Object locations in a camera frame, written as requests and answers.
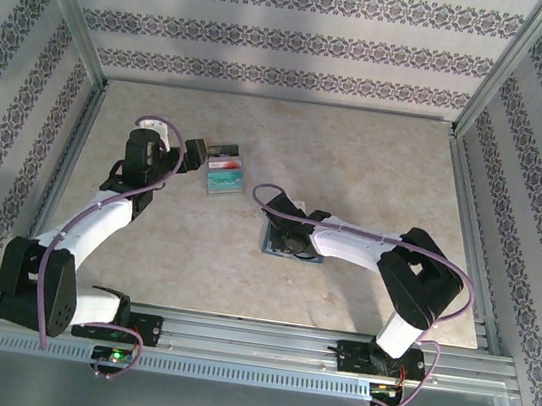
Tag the teal card holder wallet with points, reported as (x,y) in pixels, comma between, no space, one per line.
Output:
(267,249)

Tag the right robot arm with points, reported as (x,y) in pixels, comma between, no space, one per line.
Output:
(422,280)

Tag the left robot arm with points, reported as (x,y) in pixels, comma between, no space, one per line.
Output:
(91,223)

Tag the red white card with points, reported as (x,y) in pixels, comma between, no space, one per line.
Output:
(228,163)

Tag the teal card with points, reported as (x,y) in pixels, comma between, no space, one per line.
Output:
(223,180)

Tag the clear acrylic card box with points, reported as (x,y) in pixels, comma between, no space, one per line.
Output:
(224,194)

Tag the right controller board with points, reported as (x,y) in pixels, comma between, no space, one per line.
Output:
(383,390)

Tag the controller board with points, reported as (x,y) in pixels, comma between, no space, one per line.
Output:
(115,356)
(383,390)

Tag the left controller board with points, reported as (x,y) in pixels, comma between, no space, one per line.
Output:
(115,356)

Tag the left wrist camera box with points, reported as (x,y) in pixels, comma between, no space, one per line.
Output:
(153,126)

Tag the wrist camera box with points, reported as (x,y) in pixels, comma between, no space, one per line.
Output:
(300,204)
(153,126)

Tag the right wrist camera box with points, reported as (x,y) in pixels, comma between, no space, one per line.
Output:
(300,204)

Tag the aluminium left side rail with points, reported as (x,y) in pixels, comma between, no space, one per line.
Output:
(74,145)

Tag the aluminium back frame rail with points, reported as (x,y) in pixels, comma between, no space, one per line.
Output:
(280,99)

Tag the aluminium mounting rail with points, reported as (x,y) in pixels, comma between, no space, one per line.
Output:
(251,341)

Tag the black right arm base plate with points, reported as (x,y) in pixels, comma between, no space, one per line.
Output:
(352,358)

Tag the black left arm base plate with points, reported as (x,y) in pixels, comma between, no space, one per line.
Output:
(152,330)

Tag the aluminium left frame post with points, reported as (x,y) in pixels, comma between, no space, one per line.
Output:
(71,8)

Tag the aluminium frame post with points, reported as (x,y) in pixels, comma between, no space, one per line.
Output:
(71,8)
(504,69)

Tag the aluminium right side rail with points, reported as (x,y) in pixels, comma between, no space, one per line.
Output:
(468,200)

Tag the aluminium right frame post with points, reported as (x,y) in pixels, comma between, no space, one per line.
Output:
(504,69)

